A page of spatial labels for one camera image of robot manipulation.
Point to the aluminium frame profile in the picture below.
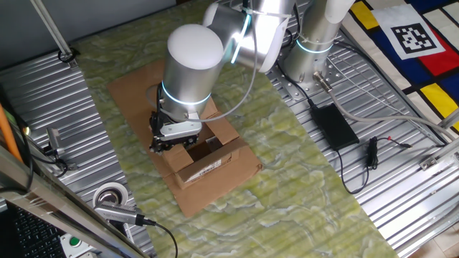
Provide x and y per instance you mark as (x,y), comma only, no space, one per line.
(439,157)

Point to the round silver dish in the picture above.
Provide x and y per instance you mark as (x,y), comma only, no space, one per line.
(109,193)

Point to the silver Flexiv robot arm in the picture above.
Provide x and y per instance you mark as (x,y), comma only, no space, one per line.
(193,68)

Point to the black power adapter brick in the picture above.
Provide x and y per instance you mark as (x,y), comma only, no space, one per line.
(335,127)

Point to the brown cardboard box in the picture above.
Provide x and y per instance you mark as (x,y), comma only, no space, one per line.
(211,161)

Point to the grey box green button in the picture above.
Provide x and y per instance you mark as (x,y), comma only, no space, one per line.
(77,245)

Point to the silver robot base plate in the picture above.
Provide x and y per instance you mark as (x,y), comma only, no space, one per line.
(287,86)

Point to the flat brown cardboard sheet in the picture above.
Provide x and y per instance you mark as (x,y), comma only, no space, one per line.
(132,93)

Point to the white fiducial marker sheet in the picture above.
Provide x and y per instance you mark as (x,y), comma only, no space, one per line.
(409,32)

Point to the orange pole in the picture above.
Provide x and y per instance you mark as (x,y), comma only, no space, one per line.
(9,136)

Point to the wrist camera on silver bracket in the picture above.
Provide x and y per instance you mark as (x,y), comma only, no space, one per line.
(179,129)

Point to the grey tripod pole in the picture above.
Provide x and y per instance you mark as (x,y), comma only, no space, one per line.
(54,32)

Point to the metal frame rail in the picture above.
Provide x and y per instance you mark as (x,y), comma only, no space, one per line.
(54,200)

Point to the silver ribbed camera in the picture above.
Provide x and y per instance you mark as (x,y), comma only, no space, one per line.
(116,213)

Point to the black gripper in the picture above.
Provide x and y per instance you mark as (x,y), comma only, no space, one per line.
(175,142)

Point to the black keyboard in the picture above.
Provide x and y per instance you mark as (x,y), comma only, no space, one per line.
(32,236)

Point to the fiducial marker board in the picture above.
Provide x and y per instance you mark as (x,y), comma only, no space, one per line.
(430,82)

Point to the metal clamp bracket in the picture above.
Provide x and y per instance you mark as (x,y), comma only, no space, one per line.
(54,139)

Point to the green marble pattern mat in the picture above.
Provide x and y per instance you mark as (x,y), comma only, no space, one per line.
(287,161)

